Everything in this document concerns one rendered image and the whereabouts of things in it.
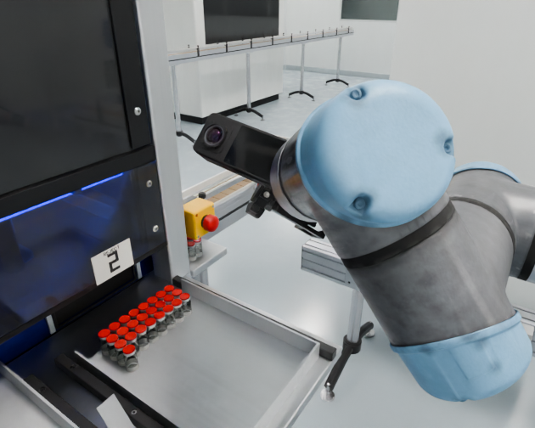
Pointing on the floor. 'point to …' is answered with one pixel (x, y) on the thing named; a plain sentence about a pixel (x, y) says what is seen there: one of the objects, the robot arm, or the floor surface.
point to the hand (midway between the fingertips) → (261, 183)
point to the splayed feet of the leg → (345, 360)
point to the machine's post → (162, 137)
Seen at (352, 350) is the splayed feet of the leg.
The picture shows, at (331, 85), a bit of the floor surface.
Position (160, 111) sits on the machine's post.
